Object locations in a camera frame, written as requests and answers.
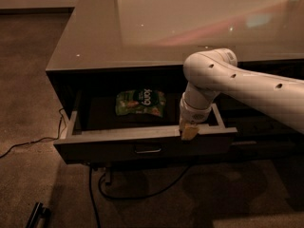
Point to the green snack bag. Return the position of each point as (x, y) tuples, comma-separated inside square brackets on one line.
[(140, 101)]

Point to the grey drawer cabinet counter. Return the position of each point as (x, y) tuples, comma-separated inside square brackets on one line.
[(111, 46)]

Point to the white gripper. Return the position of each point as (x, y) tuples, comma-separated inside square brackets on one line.
[(194, 114)]

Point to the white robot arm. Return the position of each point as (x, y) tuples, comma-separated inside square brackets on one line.
[(212, 72)]

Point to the black metal floor object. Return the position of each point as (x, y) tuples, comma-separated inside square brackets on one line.
[(39, 217)]

